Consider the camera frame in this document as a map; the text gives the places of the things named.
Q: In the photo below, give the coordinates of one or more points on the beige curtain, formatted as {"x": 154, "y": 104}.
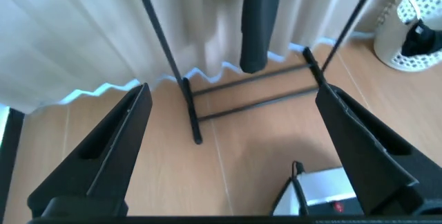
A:
{"x": 69, "y": 27}

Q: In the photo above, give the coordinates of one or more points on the black clothes rack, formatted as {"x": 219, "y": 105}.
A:
{"x": 190, "y": 113}

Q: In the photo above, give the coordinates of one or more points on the white laundry basket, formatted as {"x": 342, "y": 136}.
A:
{"x": 390, "y": 44}

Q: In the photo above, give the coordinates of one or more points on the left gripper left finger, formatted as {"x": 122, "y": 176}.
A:
{"x": 114, "y": 168}

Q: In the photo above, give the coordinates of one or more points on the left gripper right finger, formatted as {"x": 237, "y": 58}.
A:
{"x": 366, "y": 168}

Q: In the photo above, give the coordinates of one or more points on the black garment with white label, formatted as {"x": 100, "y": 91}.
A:
{"x": 421, "y": 40}

